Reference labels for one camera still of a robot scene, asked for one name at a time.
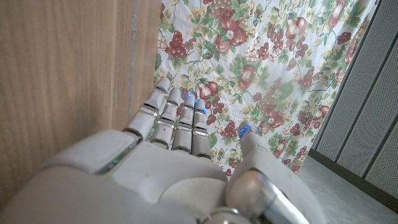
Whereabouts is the fruit print backdrop cloth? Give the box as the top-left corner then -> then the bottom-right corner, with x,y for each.
154,0 -> 379,177

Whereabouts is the grey perforated wall panel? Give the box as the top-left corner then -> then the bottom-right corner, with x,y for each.
308,0 -> 398,215

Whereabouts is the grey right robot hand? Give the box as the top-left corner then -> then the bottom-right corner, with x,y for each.
0,77 -> 327,224

